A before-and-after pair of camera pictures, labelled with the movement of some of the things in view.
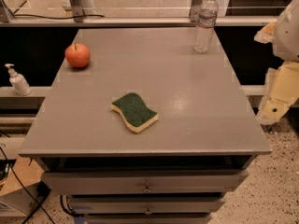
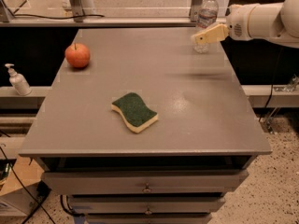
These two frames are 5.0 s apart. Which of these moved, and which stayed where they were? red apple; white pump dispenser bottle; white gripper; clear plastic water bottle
Moved: white gripper
Stayed: white pump dispenser bottle; clear plastic water bottle; red apple
